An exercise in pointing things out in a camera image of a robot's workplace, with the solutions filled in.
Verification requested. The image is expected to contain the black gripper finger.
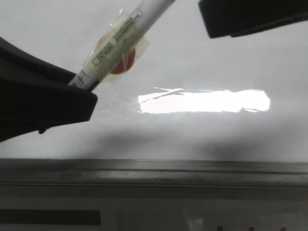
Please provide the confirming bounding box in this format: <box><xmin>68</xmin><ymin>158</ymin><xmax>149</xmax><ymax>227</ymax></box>
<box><xmin>198</xmin><ymin>0</ymin><xmax>308</xmax><ymax>39</ymax></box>
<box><xmin>0</xmin><ymin>38</ymin><xmax>98</xmax><ymax>141</ymax></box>

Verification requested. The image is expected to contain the white black whiteboard marker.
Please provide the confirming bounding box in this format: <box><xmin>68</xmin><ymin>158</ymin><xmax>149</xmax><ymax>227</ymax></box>
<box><xmin>68</xmin><ymin>0</ymin><xmax>174</xmax><ymax>91</ymax></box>

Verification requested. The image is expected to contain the white whiteboard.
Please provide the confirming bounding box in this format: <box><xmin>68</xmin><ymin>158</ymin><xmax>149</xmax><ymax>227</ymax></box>
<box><xmin>0</xmin><ymin>0</ymin><xmax>308</xmax><ymax>162</ymax></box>

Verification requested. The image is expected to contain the black label strip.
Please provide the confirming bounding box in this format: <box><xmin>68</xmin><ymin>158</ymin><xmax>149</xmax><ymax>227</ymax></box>
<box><xmin>0</xmin><ymin>209</ymin><xmax>102</xmax><ymax>225</ymax></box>

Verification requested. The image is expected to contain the grey metal whiteboard frame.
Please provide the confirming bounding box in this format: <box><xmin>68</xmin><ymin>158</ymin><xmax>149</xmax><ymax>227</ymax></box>
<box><xmin>0</xmin><ymin>159</ymin><xmax>308</xmax><ymax>188</ymax></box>

